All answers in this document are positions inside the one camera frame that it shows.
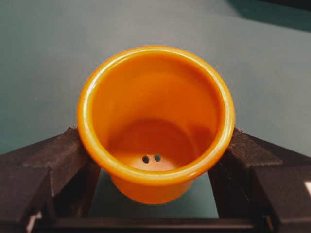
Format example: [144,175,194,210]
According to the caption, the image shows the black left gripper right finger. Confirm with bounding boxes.
[208,129,311,233]

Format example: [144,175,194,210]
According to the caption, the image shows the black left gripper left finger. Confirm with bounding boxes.
[0,127,100,233]

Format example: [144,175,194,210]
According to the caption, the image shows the orange plastic cup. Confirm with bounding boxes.
[77,46,235,204]

